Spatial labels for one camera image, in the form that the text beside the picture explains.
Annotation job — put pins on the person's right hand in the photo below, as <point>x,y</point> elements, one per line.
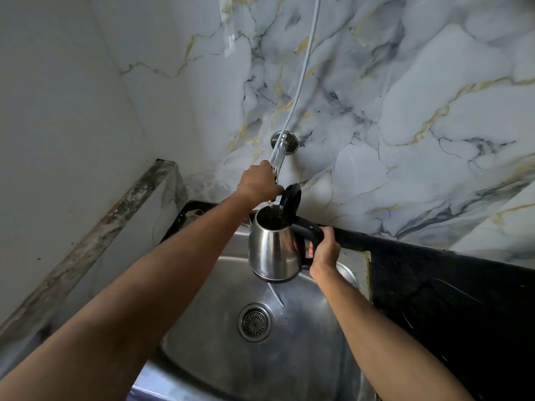
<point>327,253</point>

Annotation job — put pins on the person's left hand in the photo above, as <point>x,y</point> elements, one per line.
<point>255,183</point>

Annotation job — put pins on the person's right thumb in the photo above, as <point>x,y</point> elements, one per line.
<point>311,253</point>

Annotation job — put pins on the person's left fingers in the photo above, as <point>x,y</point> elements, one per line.
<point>273,183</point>

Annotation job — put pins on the stainless steel electric kettle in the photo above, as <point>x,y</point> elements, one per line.
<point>271,246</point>

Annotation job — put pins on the chrome wall tap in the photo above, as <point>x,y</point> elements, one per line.
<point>285,144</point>

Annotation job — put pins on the person's right forearm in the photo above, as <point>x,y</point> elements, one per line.
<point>376,342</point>

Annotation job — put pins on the person's left forearm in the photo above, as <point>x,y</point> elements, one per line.
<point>138,296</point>

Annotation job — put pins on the metal drain strainer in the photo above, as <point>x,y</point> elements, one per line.
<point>255,322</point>

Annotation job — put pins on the stainless steel sink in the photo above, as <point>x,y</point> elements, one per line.
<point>292,354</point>

